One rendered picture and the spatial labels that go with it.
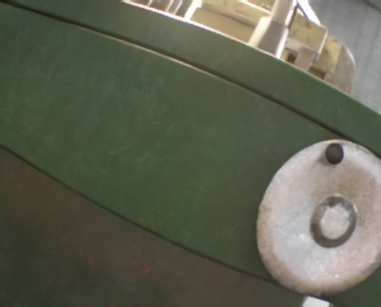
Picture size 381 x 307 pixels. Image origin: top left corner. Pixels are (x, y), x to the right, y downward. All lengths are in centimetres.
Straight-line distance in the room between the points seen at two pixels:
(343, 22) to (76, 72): 816
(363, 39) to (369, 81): 70
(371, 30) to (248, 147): 815
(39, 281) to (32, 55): 70
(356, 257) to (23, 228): 91
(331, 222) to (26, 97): 47
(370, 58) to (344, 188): 804
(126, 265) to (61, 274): 18
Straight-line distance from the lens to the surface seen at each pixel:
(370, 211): 74
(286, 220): 72
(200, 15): 155
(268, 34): 132
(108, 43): 85
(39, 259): 142
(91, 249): 136
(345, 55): 306
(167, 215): 81
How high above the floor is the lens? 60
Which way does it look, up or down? 1 degrees up
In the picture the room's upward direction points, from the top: 25 degrees clockwise
